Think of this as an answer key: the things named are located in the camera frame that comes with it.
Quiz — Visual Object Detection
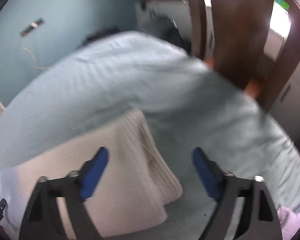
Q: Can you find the dark wooden chair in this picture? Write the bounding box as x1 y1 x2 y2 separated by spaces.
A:
189 0 300 113

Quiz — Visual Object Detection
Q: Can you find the yellow charging cable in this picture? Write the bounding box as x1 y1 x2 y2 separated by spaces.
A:
21 45 51 71

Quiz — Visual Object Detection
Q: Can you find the black wall outlet strip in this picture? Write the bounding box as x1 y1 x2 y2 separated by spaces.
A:
20 18 44 38

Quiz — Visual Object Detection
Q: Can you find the blue bed sheet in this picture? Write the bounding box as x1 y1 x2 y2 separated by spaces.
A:
0 31 300 239

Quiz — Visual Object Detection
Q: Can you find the blue and cream knit sweater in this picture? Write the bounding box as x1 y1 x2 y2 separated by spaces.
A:
0 109 182 237

